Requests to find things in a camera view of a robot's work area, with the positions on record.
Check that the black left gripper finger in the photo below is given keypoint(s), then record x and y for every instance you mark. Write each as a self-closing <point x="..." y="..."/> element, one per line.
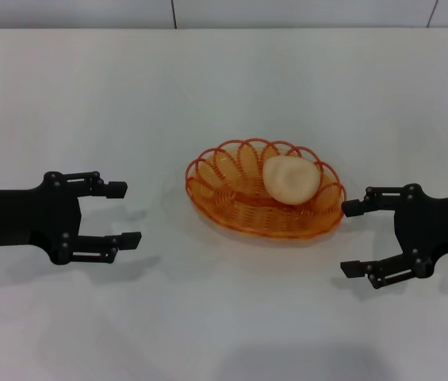
<point x="100" y="246"/>
<point x="114" y="189"/>

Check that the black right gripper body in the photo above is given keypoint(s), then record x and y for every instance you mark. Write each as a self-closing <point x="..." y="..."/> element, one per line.
<point x="433" y="226"/>

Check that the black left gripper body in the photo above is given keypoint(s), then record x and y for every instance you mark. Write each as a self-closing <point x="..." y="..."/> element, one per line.
<point x="17" y="218"/>

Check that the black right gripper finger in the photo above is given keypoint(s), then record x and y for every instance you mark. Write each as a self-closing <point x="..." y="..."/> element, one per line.
<point x="386" y="272"/>
<point x="356" y="208"/>

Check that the beige bread bun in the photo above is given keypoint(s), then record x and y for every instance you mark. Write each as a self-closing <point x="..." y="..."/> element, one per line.
<point x="291" y="182"/>

